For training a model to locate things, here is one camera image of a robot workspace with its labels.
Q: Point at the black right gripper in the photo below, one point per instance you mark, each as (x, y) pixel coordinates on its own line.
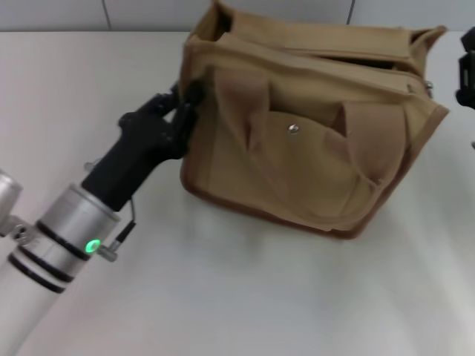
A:
(467, 74)

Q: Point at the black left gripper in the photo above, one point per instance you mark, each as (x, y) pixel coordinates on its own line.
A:
(133, 155)

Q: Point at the silver metal zipper pull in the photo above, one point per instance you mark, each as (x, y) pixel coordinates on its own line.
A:
(429, 88)

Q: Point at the khaki canvas food bag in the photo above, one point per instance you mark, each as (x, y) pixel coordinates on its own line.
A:
(297, 130)

